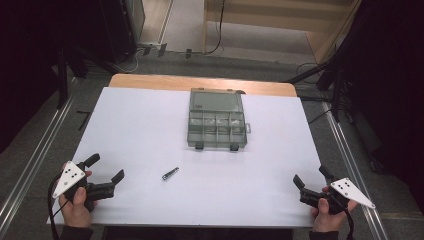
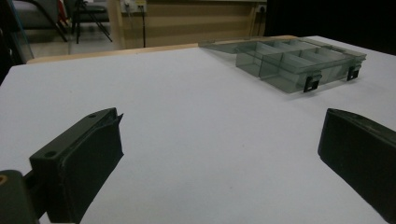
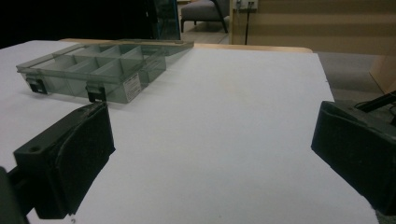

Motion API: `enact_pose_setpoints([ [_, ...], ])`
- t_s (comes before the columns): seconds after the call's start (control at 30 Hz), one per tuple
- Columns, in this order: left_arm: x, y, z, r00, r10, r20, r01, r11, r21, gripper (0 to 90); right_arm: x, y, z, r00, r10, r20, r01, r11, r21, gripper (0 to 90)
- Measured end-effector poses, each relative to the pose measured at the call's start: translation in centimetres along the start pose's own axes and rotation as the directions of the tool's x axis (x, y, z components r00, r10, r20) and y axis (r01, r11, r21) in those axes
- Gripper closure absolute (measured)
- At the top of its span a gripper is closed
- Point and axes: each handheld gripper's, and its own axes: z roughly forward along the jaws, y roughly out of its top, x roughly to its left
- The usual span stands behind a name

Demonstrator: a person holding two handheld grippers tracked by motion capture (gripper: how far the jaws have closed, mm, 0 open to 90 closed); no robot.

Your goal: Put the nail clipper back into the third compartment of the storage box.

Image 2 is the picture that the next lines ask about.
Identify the clear plastic compartment box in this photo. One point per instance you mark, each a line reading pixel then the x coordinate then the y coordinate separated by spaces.
pixel 291 62

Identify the black tripod stand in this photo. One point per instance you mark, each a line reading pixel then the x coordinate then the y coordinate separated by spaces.
pixel 88 18

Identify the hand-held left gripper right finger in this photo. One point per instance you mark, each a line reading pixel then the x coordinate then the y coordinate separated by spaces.
pixel 361 152

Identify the black chair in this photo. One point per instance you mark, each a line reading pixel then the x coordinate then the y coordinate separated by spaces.
pixel 37 15

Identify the white wall socket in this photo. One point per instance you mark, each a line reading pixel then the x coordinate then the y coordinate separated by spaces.
pixel 129 4

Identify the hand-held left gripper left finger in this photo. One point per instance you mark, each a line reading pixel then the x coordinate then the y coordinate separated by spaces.
pixel 84 161

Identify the wooden cabinet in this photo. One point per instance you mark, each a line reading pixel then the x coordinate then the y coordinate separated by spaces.
pixel 193 23

